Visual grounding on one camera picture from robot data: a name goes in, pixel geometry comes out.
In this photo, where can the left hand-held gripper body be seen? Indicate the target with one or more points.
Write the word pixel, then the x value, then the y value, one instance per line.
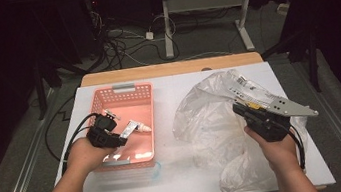
pixel 99 133

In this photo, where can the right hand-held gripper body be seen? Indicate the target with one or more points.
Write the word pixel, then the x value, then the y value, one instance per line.
pixel 269 122

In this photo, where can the white printed ointment tube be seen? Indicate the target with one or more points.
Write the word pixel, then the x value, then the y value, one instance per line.
pixel 129 129

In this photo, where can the clear plastic bag smiley print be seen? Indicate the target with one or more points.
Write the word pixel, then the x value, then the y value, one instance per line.
pixel 209 121

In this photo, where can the pink perforated plastic basket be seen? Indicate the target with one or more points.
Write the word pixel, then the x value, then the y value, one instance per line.
pixel 136 104

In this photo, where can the person's left hand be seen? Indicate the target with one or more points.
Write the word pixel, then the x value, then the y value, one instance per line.
pixel 86 155

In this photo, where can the person's right hand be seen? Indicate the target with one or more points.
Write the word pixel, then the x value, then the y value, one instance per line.
pixel 277 151

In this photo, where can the clear plastic lid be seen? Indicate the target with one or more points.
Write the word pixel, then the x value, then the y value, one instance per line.
pixel 157 172

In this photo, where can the white table mat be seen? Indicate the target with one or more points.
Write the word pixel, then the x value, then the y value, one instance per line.
pixel 178 189

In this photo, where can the black stand leg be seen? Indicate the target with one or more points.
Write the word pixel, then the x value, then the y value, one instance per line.
pixel 311 59

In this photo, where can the white power adapter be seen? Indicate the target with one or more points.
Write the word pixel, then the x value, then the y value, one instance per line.
pixel 149 35

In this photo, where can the white metal desk frame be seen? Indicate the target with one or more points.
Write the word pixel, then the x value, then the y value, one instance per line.
pixel 202 0

